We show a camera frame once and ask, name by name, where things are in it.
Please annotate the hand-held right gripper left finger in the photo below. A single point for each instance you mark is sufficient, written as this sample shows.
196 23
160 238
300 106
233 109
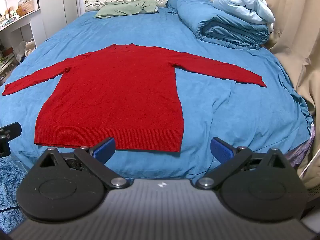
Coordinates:
105 151

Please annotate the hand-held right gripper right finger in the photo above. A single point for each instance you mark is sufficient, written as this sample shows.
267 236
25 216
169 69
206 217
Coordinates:
221 151

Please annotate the red knit sweater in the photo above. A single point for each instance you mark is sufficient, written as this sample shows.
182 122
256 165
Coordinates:
117 100

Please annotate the blue shaggy rug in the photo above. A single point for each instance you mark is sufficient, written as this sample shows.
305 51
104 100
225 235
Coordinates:
10 185

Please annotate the cream plush toy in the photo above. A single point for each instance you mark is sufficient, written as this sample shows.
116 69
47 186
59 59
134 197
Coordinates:
28 47

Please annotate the white shelf unit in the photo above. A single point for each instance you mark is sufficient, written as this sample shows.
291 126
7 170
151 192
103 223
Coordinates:
22 27

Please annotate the brown plush toy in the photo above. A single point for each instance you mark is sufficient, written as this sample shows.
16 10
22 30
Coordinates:
21 11

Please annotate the folded blue duvet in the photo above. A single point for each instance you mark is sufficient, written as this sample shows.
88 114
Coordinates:
225 27

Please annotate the wicker basket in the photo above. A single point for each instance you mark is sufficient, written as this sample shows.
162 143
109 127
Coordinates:
27 6

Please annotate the white wardrobe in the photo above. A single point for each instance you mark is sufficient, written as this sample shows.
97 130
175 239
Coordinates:
57 5

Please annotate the beige curtain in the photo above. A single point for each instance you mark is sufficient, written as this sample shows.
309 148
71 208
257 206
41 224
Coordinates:
295 30

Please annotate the green pillow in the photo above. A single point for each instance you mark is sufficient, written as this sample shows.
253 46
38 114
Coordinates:
125 8

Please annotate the light blue pillow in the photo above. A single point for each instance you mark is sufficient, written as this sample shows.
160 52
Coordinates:
242 6

